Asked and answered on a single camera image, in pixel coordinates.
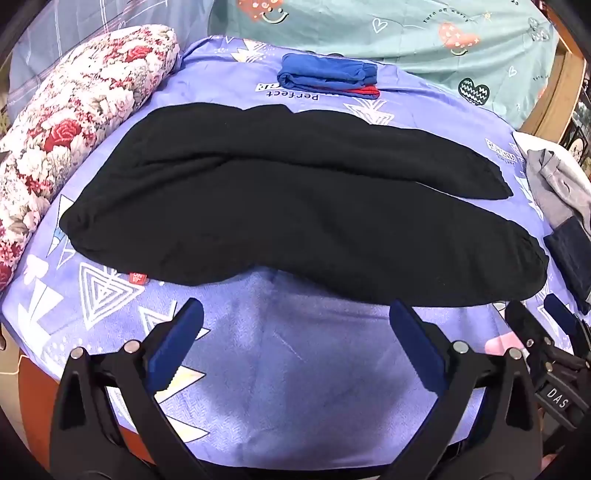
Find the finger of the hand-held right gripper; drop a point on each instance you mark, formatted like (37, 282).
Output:
(561, 311)
(521, 321)

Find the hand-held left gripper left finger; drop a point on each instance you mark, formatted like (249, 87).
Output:
(178, 334)

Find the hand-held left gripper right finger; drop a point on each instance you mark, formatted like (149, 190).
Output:
(415, 341)

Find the black pants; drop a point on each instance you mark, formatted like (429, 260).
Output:
(277, 203)

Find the purple printed bed sheet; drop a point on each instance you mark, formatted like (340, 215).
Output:
(295, 369)

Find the grey garment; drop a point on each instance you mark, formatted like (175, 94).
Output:
(558, 184)

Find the white cloth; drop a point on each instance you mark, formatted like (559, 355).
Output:
(531, 141)

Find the floral pillow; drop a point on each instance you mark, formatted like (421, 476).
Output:
(78, 124)

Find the folded red garment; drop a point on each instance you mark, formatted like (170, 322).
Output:
(367, 92)

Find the folded blue garment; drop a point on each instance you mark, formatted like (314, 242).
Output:
(323, 71)

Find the teal printed blanket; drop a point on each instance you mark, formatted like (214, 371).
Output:
(369, 32)

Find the blue plaid sheet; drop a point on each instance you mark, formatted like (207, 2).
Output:
(60, 32)

